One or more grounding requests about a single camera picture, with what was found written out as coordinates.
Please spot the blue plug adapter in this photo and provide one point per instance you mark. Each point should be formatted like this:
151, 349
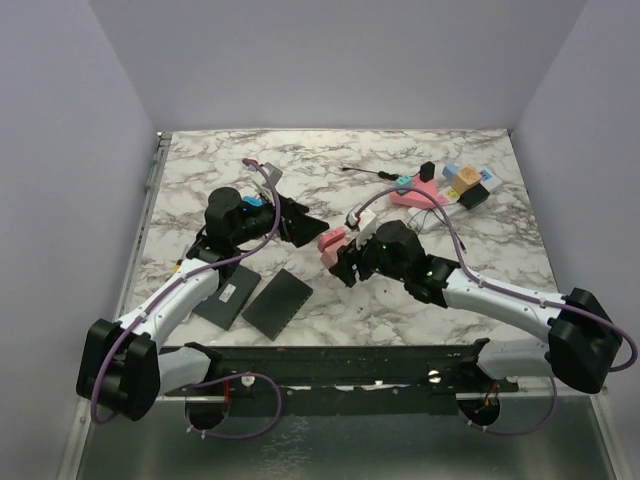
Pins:
253, 201

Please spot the large black adapter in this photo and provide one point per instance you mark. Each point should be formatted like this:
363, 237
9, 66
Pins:
474, 196

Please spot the small black charger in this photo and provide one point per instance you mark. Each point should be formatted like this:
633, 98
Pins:
427, 172

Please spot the left black flat box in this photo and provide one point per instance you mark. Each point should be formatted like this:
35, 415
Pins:
226, 303

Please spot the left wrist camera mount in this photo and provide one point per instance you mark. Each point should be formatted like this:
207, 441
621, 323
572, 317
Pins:
265, 183

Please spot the light blue plug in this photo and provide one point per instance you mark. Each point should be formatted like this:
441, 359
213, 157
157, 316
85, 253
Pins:
450, 170

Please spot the pink square plug adapter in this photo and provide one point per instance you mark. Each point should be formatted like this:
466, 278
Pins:
331, 237

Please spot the pink triangular power strip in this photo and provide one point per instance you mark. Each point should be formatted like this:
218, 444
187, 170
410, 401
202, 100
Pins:
415, 199

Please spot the black flat box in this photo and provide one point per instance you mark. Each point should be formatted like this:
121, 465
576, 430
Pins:
277, 304
226, 303

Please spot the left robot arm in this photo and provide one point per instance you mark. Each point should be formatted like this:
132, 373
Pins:
160, 320

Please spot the orange tan plug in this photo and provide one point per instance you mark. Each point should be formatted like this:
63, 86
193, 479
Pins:
465, 179

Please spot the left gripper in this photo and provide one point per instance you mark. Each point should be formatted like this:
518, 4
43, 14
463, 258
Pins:
300, 226

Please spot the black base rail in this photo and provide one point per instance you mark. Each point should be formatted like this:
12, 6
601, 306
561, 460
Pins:
315, 381

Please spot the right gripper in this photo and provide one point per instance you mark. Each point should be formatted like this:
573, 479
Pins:
350, 254

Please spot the white power strip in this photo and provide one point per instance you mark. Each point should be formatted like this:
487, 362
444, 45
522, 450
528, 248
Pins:
424, 220

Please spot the teal charger plug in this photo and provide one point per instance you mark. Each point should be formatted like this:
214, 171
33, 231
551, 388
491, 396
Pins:
402, 183

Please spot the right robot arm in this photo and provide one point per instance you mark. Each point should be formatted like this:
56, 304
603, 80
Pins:
570, 337

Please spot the black screwdriver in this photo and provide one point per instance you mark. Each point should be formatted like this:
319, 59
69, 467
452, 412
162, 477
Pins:
380, 174

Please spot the right black flat box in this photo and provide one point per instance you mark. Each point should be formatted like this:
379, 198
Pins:
277, 304

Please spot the yellow red screwdriver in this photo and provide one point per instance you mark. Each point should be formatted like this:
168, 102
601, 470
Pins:
180, 261

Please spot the pink cube socket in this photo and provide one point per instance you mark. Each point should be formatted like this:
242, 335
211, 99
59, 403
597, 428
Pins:
329, 258

